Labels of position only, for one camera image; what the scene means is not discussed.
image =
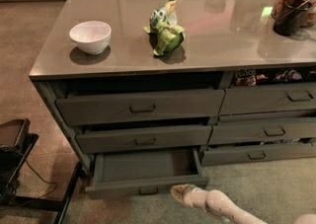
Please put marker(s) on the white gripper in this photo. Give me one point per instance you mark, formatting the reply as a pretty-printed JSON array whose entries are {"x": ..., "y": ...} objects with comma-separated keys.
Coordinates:
[{"x": 196, "y": 198}]

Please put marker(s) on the grey drawer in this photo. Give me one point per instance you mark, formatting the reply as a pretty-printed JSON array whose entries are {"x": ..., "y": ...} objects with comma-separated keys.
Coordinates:
[
  {"x": 145, "y": 173},
  {"x": 269, "y": 98},
  {"x": 263, "y": 130},
  {"x": 143, "y": 138},
  {"x": 113, "y": 108},
  {"x": 257, "y": 153}
]

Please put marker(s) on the grey drawer cabinet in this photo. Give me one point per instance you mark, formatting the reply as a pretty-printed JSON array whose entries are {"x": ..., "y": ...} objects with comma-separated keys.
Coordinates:
[{"x": 221, "y": 37}]

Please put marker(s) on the snack packages in shelf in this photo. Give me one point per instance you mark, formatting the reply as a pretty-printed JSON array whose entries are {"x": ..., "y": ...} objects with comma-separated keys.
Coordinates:
[{"x": 252, "y": 77}]

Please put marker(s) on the green crumpled snack bag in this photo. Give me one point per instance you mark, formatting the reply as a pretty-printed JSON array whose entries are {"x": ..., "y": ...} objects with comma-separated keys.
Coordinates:
[{"x": 163, "y": 24}]

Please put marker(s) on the white ceramic bowl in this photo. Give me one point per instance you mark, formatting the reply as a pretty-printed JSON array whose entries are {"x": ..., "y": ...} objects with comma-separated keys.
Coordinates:
[{"x": 91, "y": 37}]

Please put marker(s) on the black cup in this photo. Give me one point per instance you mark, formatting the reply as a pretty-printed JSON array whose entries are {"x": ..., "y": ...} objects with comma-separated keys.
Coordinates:
[{"x": 290, "y": 17}]

